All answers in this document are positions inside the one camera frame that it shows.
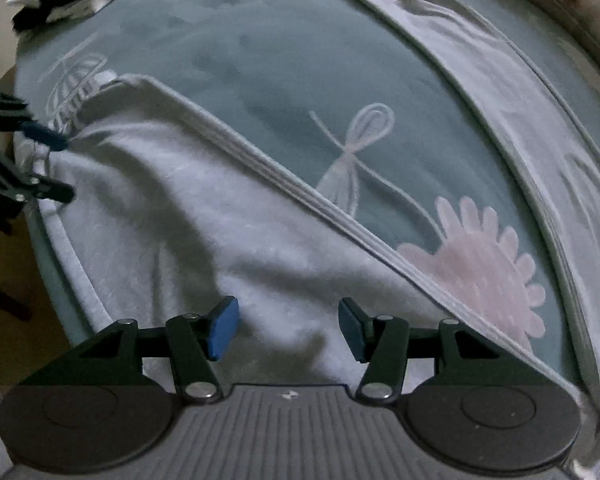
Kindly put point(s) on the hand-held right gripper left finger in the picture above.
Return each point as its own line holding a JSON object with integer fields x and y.
{"x": 222, "y": 327}

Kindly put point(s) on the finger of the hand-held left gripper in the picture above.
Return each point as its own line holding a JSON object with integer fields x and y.
{"x": 45, "y": 135}
{"x": 50, "y": 192}

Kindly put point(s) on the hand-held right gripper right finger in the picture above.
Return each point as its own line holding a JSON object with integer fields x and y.
{"x": 352, "y": 330}

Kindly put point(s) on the light grey sweatpants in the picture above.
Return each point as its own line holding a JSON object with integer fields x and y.
{"x": 155, "y": 210}

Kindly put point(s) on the teal printed bed sheet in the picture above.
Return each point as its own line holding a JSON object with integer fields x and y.
{"x": 280, "y": 60}

